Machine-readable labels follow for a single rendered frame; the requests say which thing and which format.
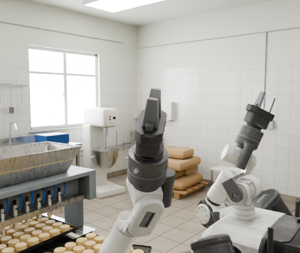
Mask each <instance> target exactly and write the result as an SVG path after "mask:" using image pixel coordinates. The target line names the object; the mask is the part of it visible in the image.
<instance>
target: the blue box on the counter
mask: <svg viewBox="0 0 300 253"><path fill-rule="evenodd" d="M40 142H55V143H69V134H68V133H59V132H55V133H46V134H36V135H35V143H40Z"/></svg>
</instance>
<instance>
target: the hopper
mask: <svg viewBox="0 0 300 253"><path fill-rule="evenodd" d="M81 147H82V146H79V145H71V144H63V143H55V142H40V143H33V144H25V145H18V146H11V147H3V148H0V188H3V187H7V186H12V185H16V184H20V183H24V182H28V181H32V180H36V179H40V178H45V177H49V176H53V175H57V174H61V173H65V172H67V171H68V170H69V168H70V166H71V164H72V163H73V161H74V159H75V157H76V156H77V154H78V152H79V150H80V149H81Z"/></svg>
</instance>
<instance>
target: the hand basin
mask: <svg viewBox="0 0 300 253"><path fill-rule="evenodd" d="M161 103H162V111H164V112H165V113H166V114H167V118H166V120H174V119H175V103H174V102H161ZM133 118H139V109H137V108H136V109H133ZM134 132H135V130H133V131H130V133H131V141H136V140H135V139H134Z"/></svg>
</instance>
